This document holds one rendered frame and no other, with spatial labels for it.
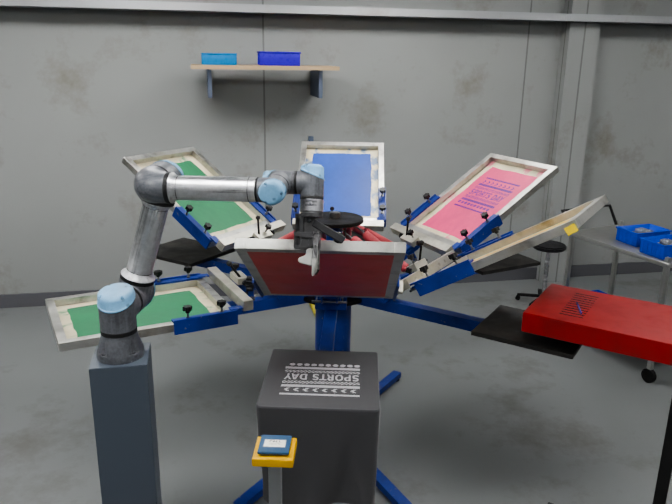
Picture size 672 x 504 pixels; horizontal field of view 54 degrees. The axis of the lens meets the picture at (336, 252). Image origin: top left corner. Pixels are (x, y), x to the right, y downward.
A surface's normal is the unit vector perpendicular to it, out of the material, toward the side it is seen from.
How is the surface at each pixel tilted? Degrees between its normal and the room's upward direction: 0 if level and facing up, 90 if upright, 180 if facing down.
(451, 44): 90
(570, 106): 90
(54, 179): 90
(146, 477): 90
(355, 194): 32
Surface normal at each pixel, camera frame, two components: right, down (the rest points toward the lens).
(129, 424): 0.20, 0.29
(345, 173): 0.00, -0.66
